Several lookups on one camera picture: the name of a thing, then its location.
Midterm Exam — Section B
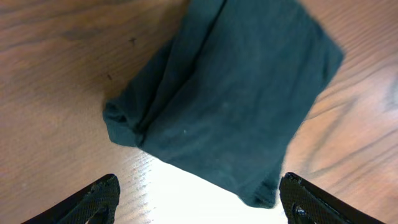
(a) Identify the dark teal t-shirt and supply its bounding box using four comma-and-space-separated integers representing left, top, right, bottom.
103, 0, 344, 208

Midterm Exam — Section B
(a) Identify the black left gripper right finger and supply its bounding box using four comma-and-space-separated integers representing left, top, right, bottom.
279, 172, 383, 224

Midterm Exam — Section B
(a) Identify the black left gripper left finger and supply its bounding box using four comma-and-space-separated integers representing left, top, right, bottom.
22, 174, 121, 224

